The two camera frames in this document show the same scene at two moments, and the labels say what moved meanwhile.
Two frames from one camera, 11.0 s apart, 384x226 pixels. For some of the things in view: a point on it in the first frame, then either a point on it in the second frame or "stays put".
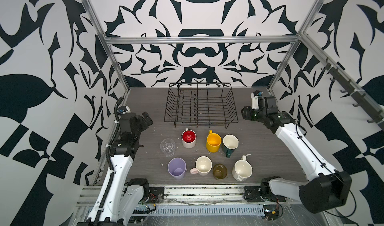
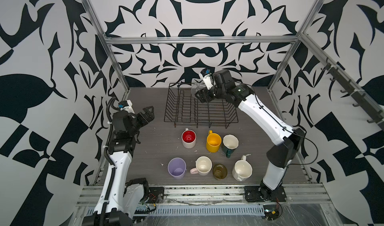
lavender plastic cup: (176, 167) stays put
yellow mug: (213, 142) stays put
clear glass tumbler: (167, 146) to (195, 87)
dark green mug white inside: (230, 143) stays put
